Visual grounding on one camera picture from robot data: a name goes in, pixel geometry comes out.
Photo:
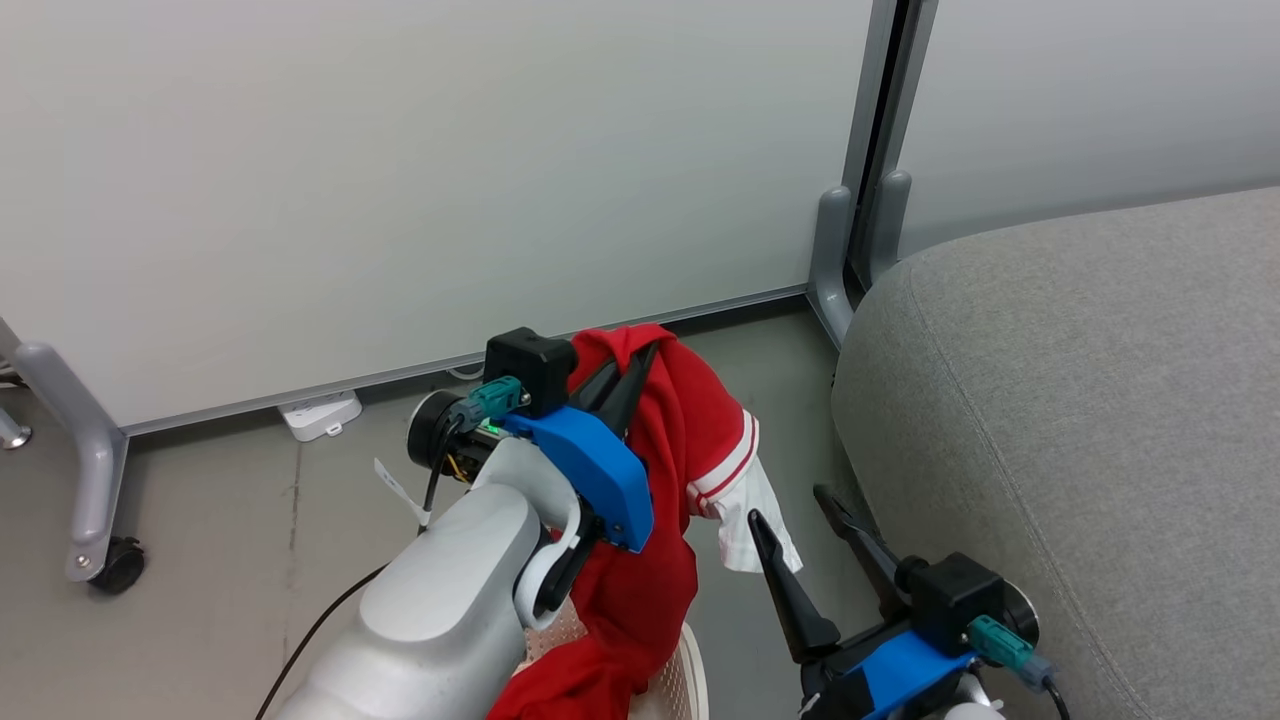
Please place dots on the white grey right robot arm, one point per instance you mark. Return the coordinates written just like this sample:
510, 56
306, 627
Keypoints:
972, 712

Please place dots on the grey stand leg tube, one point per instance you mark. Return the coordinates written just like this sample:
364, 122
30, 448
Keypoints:
12, 430

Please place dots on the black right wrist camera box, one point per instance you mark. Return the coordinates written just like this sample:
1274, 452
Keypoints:
955, 600

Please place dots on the grey partition bottom rail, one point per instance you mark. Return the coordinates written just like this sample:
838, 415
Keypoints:
450, 367

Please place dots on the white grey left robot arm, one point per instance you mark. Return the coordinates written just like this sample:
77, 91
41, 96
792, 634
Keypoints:
440, 590

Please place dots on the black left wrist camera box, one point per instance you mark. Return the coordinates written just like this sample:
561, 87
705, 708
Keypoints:
530, 365

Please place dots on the grey fabric sofa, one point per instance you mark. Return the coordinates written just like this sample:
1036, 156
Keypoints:
1080, 440

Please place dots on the white power strip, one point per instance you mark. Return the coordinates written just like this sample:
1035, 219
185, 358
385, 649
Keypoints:
320, 413

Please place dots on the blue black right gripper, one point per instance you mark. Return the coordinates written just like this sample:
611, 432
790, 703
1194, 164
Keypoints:
890, 675

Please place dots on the grey partition frame post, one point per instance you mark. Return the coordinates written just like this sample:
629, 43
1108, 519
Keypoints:
880, 120

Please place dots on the grey stand leg with caster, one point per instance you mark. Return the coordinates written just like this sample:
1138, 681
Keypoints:
95, 450

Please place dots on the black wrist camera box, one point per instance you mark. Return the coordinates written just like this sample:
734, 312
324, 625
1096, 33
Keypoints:
530, 365
955, 600

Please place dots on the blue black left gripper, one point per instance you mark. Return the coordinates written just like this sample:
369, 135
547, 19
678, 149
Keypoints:
600, 470

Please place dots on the cream perforated laundry basket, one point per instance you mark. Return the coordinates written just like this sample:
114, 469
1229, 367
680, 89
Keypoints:
685, 680

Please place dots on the red white-trimmed garment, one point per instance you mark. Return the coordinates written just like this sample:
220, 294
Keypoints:
640, 600

